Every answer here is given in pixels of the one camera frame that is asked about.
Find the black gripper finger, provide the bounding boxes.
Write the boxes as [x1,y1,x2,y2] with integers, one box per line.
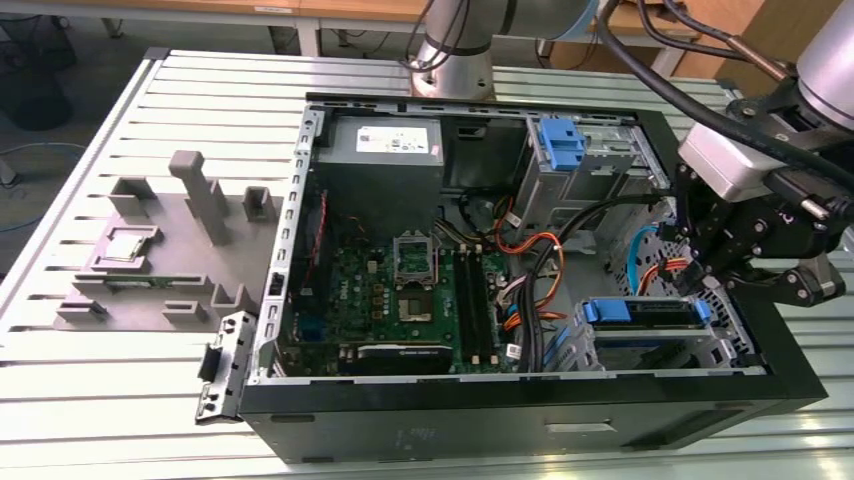
[699,257,847,307]
[674,164,733,294]

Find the red yellow power wire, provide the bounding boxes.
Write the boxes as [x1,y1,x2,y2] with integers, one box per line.
[638,255,697,300]

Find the grey metal disk bay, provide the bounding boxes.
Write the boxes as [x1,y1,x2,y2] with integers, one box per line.
[570,295,739,372]

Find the grey optical drive cage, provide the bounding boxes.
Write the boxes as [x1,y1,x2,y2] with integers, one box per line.
[516,115,670,236]

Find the blue plastic drive latch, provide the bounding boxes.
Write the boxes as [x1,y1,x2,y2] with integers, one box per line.
[536,117,587,172]

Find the black RAM slot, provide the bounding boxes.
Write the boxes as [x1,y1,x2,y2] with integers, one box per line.
[452,244,480,365]
[470,244,503,366]

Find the wooden cabinet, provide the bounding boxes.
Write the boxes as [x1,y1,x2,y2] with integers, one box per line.
[690,0,813,101]

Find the CPU socket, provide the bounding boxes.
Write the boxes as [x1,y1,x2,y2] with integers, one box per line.
[396,291,440,325]

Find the metal socket cover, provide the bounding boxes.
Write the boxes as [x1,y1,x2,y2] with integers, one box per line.
[392,230,442,290]

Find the grey power supply unit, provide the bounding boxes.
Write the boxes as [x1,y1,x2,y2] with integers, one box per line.
[310,115,447,236]

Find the black open PC case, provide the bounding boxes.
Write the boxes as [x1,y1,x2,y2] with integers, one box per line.
[236,91,829,464]

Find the green motherboard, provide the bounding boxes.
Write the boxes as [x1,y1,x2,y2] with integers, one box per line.
[283,219,528,377]

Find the black graphics card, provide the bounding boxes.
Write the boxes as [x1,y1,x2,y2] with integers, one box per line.
[335,341,454,377]

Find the grey plastic parts rack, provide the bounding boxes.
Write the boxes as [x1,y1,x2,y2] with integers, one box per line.
[52,149,288,334]

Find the long wooden desk white legs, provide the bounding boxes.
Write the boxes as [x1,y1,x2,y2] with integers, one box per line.
[92,0,428,59]

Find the green RAM stick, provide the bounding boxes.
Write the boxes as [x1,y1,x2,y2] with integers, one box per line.
[73,276,208,292]

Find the silver CPU chip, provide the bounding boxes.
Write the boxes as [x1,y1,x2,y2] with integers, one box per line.
[108,236,147,261]

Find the black office chair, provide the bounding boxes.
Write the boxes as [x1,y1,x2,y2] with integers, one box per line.
[0,14,76,132]

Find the blue data wire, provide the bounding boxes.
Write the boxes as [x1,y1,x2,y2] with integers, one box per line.
[625,222,677,297]

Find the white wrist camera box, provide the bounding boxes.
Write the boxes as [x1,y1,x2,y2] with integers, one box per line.
[677,122,790,202]

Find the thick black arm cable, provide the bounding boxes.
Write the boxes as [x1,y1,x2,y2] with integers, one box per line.
[595,0,854,221]

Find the orange wire bundle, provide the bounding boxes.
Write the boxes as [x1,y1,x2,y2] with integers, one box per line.
[494,230,570,332]

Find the black cable bundle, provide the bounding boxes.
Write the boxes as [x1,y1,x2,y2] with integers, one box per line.
[516,192,675,374]

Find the black cable with copper sleeve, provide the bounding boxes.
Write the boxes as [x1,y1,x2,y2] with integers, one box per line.
[637,0,802,82]

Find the small wooden desk white frame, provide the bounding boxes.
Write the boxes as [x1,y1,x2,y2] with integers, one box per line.
[586,0,707,77]

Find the thin red wire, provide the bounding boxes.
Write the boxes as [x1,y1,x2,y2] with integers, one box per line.
[298,191,330,297]

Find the grey card retainer bracket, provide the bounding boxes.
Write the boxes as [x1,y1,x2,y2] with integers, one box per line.
[192,308,260,427]

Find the white floor cable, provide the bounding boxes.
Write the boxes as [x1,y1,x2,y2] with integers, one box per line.
[0,141,88,190]

